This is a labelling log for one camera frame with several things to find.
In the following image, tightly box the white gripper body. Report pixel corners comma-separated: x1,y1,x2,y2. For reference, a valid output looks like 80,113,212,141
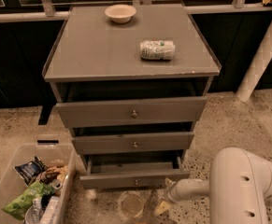
164,178,178,203

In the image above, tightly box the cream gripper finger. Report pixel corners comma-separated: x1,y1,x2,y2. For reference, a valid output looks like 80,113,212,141
154,200,172,216

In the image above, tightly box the grey bottom drawer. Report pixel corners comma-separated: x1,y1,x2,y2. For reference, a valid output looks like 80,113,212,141
80,154,190,189

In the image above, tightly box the grey drawer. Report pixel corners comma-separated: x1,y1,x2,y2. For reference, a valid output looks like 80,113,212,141
72,132,194,154
80,154,190,189
56,96,207,128

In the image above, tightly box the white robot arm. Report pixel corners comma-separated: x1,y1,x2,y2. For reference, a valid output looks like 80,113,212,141
154,147,272,224

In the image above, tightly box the grey middle drawer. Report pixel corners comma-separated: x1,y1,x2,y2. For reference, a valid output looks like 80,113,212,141
72,132,194,154

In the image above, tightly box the grey wooden drawer cabinet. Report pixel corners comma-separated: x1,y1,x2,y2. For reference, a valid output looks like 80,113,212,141
41,3,222,173

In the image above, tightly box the grey top drawer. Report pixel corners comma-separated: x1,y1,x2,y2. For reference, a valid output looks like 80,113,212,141
56,96,207,128

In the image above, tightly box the silver can in bin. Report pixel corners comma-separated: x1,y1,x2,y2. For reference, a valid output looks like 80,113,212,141
49,179,63,192

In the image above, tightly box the brown snack bag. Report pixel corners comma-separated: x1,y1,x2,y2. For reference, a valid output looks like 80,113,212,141
36,165,67,184

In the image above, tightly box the clear plastic water bottle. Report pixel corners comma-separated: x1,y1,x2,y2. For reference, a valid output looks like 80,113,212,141
23,197,44,224

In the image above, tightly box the dark blue snack bag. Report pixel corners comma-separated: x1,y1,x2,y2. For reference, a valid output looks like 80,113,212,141
13,156,47,186

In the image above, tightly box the green snack bag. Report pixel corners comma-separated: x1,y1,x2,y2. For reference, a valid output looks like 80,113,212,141
2,181,54,220

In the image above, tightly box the clear plastic storage bin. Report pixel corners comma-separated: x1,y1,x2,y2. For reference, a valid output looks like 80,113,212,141
0,145,76,224

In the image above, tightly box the beige paper bowl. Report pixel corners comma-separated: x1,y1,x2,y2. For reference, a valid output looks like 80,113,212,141
105,5,136,24

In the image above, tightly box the white diagonal support post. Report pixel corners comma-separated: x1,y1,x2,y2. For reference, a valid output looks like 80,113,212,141
236,22,272,102

